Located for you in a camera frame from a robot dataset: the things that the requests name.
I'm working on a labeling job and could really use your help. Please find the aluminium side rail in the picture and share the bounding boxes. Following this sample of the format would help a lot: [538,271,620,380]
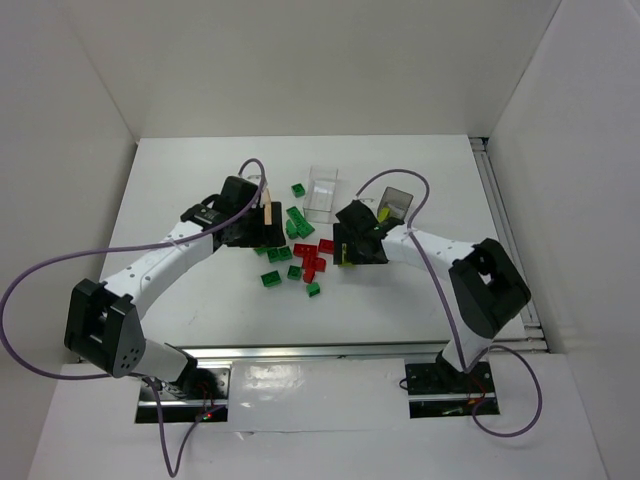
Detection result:
[469,137,549,353]

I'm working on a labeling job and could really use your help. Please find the green sloped lego front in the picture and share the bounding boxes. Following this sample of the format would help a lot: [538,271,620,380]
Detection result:
[306,282,321,298]

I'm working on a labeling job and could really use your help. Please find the aluminium front rail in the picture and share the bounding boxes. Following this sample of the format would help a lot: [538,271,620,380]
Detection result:
[79,340,451,364]

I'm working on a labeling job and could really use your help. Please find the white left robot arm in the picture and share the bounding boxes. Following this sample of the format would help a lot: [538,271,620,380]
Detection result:
[64,176,285,397]

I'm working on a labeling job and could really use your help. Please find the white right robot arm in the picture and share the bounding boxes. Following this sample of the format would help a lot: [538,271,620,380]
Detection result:
[333,200,531,390]

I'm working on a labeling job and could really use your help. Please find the long green lego brick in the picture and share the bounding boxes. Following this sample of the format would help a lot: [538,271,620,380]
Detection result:
[286,206,315,239]

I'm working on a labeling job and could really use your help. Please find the small red lego brick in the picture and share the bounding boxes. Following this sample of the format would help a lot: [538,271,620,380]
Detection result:
[303,269,315,284]

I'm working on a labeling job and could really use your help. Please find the red lego flat plate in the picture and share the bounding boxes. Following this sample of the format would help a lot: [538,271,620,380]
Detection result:
[293,243,318,262]

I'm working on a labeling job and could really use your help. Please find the red sloped lego brick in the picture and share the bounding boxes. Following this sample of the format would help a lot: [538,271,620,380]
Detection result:
[302,256,327,272]

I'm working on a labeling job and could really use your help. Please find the clear plastic container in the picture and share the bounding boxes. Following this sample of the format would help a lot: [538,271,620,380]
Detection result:
[303,166,338,224]

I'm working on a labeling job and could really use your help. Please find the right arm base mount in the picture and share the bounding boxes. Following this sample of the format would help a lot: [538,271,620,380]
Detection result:
[398,362,500,419]

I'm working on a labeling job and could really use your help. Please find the lime sloped lego brick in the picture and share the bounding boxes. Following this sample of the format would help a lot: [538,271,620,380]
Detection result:
[377,207,391,223]

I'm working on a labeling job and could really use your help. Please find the small green lego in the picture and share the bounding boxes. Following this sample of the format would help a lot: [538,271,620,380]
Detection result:
[291,183,306,198]

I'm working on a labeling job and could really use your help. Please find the green square lego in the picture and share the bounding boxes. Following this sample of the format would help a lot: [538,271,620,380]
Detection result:
[287,265,303,281]

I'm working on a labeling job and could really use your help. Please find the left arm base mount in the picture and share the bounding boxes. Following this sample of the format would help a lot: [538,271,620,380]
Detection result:
[151,362,232,424]

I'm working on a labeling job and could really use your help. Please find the long red lego brick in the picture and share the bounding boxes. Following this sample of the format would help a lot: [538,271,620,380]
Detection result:
[318,239,335,255]

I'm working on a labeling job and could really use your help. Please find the smoky grey plastic container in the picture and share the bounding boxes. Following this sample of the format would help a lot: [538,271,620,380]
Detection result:
[376,186,414,221]

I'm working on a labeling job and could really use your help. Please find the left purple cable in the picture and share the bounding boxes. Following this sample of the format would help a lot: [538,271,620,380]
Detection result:
[0,157,271,477]

